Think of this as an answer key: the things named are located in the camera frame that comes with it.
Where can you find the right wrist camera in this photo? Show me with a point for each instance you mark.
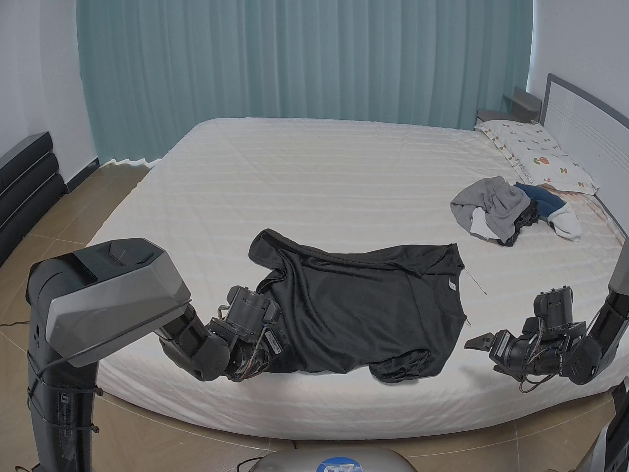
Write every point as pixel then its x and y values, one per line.
pixel 531 326

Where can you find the black T-shirt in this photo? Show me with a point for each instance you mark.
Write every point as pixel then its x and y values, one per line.
pixel 358 312

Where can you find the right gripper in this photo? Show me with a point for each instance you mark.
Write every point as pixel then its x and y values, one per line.
pixel 516 354

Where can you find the blue-green curtain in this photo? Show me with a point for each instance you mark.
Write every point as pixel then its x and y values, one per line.
pixel 295 42

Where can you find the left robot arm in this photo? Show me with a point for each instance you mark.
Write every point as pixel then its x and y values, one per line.
pixel 108 293

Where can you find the blue and white garment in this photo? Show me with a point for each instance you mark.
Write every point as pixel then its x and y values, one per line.
pixel 548 207

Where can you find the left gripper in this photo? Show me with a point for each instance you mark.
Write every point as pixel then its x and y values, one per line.
pixel 268 354

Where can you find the grey bedside table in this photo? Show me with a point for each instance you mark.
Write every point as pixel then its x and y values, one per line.
pixel 521 104

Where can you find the bed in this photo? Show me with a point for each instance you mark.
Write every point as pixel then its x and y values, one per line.
pixel 319 180

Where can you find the pile of clothes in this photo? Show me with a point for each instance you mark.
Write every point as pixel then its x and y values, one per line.
pixel 496 204

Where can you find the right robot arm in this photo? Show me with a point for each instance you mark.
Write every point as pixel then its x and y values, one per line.
pixel 589 347

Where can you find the white printed pillow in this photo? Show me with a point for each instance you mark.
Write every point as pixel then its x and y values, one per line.
pixel 540 155

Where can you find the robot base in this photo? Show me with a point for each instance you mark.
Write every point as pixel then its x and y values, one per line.
pixel 334 462

